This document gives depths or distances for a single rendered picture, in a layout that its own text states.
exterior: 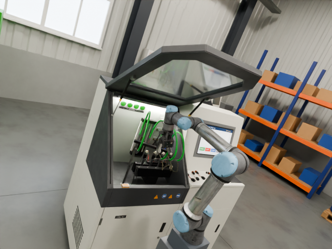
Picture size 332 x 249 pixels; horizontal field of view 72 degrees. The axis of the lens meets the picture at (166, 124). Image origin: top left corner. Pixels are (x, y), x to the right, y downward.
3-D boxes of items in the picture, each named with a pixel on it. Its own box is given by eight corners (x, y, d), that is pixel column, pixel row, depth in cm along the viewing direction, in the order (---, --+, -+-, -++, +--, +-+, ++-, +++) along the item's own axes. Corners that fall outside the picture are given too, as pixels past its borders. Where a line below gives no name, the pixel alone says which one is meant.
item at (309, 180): (319, 194, 595) (390, 86, 514) (309, 199, 537) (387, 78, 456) (235, 143, 786) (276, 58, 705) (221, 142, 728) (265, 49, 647)
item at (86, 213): (71, 291, 172) (100, 208, 151) (64, 231, 218) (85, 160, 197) (151, 271, 211) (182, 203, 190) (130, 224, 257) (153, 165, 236)
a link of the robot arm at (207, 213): (210, 228, 139) (219, 210, 136) (196, 233, 130) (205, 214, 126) (196, 214, 147) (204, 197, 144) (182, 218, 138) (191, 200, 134)
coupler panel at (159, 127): (150, 145, 213) (162, 114, 205) (149, 143, 216) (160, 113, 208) (162, 146, 220) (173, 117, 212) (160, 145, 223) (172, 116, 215)
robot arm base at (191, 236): (207, 241, 142) (213, 229, 139) (190, 248, 132) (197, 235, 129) (190, 224, 152) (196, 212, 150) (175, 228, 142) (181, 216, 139)
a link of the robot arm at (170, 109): (172, 110, 136) (163, 104, 141) (169, 126, 140) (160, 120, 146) (181, 108, 140) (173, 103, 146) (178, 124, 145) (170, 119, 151)
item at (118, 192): (106, 207, 154) (113, 187, 149) (104, 203, 157) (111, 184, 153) (179, 203, 188) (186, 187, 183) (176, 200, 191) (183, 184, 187)
